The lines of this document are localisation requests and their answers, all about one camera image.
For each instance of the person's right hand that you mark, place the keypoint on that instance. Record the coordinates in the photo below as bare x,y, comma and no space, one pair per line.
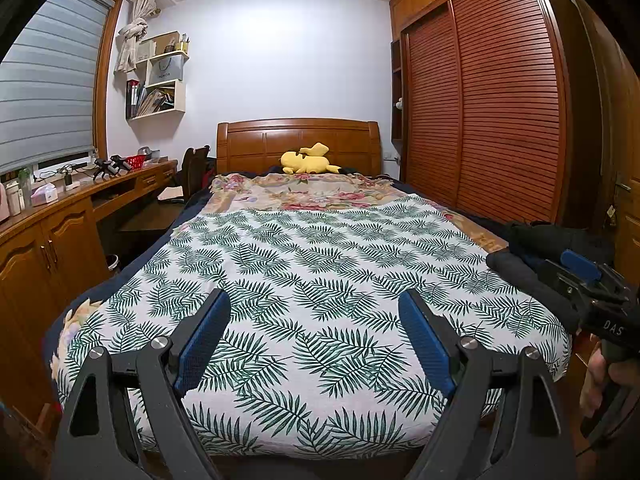
597,380

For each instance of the navy folded cloth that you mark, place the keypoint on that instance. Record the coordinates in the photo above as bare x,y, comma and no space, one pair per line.
531,261

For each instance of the beige tied curtain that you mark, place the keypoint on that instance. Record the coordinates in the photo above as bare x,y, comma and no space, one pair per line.
132,35

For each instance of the stack of books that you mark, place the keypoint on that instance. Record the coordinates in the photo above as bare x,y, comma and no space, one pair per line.
157,102

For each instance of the wooden door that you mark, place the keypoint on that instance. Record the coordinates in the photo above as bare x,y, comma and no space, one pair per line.
610,110

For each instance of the pink tissue box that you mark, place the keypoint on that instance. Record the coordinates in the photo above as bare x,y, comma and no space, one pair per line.
44,195

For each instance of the yellow plush toy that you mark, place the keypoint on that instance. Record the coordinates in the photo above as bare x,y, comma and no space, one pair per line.
305,162

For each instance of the black coat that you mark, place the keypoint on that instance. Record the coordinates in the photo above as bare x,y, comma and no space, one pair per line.
545,237

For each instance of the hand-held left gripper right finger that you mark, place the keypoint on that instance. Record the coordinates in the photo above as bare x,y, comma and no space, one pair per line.
427,345

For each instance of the black binder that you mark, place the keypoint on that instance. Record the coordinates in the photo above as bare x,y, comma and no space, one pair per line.
132,100

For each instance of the wooden bed headboard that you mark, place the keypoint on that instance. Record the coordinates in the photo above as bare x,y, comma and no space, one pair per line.
250,145

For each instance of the floral blanket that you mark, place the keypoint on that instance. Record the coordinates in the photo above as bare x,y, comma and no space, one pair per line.
300,195

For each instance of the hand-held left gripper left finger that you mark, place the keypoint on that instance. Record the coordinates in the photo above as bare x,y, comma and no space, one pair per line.
200,340

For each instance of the white wall shelf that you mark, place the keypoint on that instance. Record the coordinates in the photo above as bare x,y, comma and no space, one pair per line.
179,95

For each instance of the grey window blind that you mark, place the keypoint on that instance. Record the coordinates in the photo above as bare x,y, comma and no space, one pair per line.
45,85

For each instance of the wooden slatted wardrobe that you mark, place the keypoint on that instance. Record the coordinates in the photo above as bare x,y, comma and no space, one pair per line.
490,110

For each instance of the dark wooden chair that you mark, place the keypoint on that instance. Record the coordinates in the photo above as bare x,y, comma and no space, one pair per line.
195,170

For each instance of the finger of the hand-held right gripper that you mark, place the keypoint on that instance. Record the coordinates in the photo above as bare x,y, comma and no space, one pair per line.
567,285
580,262

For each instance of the small waste bin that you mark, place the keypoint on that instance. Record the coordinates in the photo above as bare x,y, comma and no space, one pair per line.
112,266

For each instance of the red basket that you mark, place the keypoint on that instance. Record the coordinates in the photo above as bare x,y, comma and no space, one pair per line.
134,162

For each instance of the pink bottle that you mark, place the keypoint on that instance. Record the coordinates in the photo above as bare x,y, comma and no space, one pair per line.
4,205

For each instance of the white paper bag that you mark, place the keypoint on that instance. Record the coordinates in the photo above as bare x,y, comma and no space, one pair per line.
166,69

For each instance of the leaf print blanket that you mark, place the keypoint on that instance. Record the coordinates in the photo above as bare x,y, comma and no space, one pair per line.
310,285

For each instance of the grey folded cloth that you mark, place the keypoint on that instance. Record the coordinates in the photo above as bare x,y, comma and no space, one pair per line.
520,280

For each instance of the wooden desk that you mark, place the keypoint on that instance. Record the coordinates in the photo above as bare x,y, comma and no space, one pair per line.
50,250

